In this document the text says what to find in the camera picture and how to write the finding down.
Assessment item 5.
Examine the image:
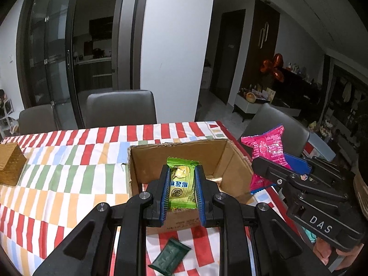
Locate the white low table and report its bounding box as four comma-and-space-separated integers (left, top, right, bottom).
233, 90, 276, 121

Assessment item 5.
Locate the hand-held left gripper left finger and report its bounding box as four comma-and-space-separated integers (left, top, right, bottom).
32, 164, 173, 276

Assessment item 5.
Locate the dark wooden door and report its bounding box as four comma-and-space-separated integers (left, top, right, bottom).
241, 0, 281, 92

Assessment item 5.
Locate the brown cardboard box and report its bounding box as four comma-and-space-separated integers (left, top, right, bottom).
127, 138, 255, 236

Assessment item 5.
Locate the person's right hand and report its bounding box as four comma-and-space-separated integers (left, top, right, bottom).
313, 240, 357, 271

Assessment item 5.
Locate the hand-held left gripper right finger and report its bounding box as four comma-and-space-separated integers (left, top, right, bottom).
194, 164, 331, 276

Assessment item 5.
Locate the red white box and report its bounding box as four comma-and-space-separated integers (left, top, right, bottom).
302, 141, 335, 161

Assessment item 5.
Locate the pink snack packet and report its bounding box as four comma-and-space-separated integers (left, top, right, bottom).
241, 124, 292, 195

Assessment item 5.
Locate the black framed glass door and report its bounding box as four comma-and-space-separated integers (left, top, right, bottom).
17, 0, 141, 130

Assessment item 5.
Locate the orange foil balloon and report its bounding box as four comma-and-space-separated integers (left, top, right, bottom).
260, 53, 285, 82

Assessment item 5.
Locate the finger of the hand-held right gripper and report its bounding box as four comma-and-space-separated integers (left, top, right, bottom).
283, 153, 355, 183
251, 157, 348, 204

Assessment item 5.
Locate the green yellow snack packet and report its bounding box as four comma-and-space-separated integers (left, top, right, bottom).
167, 157, 199, 212

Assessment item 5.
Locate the wooden tissue box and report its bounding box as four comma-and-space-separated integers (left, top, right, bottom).
0, 142, 28, 186

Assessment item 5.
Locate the grey dining chair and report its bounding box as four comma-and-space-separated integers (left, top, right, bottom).
86, 90, 157, 128
19, 105, 58, 135
240, 103, 310, 157

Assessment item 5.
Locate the striped colourful tablecloth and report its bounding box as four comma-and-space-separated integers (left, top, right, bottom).
0, 121, 288, 276

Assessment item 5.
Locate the dark green snack packet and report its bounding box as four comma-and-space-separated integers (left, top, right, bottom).
148, 238, 192, 275

